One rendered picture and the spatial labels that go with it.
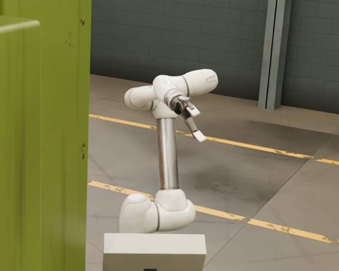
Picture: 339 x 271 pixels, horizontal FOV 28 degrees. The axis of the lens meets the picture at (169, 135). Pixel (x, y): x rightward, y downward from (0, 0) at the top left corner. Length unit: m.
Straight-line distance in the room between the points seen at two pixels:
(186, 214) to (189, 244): 1.23
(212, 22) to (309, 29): 1.36
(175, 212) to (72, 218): 1.54
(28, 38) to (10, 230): 0.41
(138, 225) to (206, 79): 0.87
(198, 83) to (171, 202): 0.76
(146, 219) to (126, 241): 1.17
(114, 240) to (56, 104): 0.64
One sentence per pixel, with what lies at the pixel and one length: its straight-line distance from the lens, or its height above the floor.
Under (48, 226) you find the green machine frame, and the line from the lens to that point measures 1.87.
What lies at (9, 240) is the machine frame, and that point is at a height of 1.52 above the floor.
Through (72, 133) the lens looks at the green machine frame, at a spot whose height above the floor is 1.62.
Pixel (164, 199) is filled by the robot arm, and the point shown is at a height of 0.86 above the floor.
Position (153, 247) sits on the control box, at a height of 1.17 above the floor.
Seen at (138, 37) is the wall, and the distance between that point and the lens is 10.03.
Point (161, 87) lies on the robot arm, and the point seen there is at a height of 1.52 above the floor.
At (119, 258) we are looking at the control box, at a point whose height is 1.13.
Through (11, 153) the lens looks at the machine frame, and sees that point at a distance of 1.44.
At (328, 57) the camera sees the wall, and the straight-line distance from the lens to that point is 9.06.
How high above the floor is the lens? 2.17
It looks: 17 degrees down
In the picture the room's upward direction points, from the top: 3 degrees clockwise
